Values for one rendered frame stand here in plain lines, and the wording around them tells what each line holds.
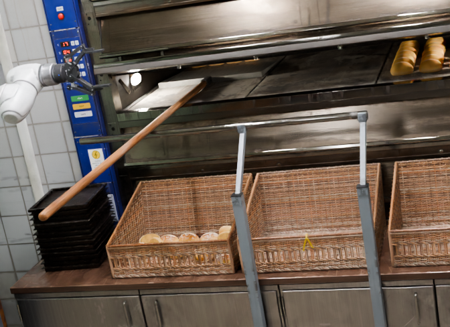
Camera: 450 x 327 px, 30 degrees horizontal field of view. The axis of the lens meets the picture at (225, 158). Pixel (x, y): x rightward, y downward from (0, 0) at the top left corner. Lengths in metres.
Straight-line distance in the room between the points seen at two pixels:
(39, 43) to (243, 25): 0.98
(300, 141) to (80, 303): 1.18
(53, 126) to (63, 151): 0.13
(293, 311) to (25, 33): 1.77
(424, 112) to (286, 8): 0.73
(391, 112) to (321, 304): 0.87
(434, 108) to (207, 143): 1.01
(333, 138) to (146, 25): 0.97
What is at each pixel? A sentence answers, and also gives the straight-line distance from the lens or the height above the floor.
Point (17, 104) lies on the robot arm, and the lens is 3.26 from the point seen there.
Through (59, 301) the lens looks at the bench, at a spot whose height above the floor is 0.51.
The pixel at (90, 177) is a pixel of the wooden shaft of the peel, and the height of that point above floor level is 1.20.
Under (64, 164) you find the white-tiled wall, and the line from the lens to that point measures 4.12.
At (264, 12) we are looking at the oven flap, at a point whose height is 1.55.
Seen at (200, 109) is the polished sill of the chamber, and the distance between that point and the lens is 3.78.
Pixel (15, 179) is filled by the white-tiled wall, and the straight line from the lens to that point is 4.28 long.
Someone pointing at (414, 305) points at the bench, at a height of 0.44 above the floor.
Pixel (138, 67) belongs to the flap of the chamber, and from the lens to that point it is 3.66.
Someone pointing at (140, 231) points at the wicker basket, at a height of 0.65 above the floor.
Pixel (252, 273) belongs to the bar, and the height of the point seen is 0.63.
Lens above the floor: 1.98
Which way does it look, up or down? 16 degrees down
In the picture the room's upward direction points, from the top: 10 degrees counter-clockwise
